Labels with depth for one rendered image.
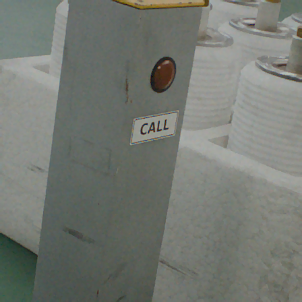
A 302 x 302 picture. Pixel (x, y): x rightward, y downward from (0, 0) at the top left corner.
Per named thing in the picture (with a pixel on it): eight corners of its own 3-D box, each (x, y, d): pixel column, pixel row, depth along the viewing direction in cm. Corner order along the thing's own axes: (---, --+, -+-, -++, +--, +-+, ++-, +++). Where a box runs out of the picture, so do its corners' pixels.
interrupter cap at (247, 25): (216, 21, 94) (218, 14, 94) (279, 25, 97) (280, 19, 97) (247, 39, 88) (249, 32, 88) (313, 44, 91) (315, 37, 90)
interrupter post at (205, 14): (195, 36, 85) (201, 2, 84) (210, 42, 84) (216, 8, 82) (175, 36, 84) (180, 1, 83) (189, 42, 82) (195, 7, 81)
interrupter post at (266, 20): (249, 28, 93) (255, -3, 92) (269, 30, 94) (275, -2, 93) (259, 34, 91) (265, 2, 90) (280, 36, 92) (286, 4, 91)
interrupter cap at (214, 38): (202, 29, 89) (203, 23, 89) (249, 50, 83) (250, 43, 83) (137, 28, 85) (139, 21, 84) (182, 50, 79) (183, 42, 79)
